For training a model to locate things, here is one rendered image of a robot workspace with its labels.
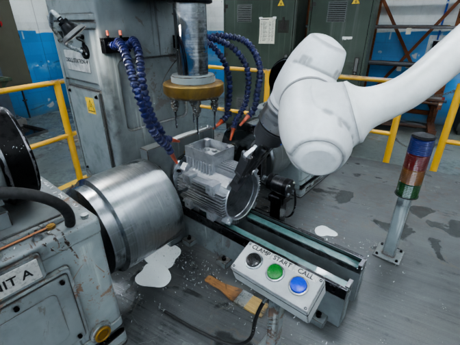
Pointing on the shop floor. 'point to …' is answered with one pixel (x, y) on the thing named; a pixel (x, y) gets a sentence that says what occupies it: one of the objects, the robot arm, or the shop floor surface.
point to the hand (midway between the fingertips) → (239, 180)
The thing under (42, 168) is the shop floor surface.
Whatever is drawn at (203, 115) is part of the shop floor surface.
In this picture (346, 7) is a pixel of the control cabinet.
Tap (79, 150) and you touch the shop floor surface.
